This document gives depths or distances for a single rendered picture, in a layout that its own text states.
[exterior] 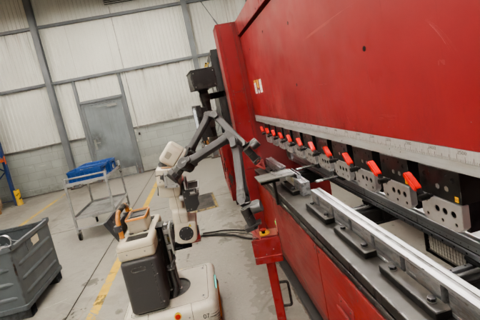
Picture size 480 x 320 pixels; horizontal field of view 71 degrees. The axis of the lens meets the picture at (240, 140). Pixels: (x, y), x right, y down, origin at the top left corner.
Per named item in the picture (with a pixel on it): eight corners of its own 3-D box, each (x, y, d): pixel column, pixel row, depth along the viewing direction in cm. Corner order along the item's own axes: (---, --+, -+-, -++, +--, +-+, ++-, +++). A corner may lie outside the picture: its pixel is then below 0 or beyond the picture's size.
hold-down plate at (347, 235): (333, 232, 167) (333, 226, 166) (343, 229, 167) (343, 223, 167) (365, 260, 137) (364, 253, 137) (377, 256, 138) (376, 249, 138)
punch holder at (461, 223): (423, 216, 100) (416, 163, 98) (448, 209, 101) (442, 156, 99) (464, 236, 85) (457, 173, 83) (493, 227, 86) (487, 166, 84)
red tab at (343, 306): (336, 307, 161) (334, 294, 160) (341, 306, 161) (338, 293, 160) (351, 328, 146) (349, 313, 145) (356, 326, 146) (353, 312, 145)
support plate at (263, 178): (254, 177, 255) (254, 176, 255) (287, 169, 259) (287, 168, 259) (259, 183, 238) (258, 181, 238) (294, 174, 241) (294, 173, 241)
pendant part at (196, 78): (201, 148, 388) (186, 75, 376) (222, 143, 393) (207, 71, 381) (208, 154, 339) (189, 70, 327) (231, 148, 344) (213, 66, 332)
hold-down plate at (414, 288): (379, 271, 127) (378, 264, 127) (392, 268, 128) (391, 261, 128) (436, 323, 98) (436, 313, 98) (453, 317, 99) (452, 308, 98)
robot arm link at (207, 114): (211, 112, 282) (205, 106, 273) (223, 116, 274) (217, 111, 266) (185, 159, 274) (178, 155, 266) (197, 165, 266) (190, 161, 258)
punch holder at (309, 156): (306, 160, 198) (301, 133, 196) (320, 157, 199) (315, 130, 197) (316, 164, 183) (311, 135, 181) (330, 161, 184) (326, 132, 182)
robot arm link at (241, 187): (235, 144, 221) (227, 138, 212) (243, 141, 219) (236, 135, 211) (243, 207, 201) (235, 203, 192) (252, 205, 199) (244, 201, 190)
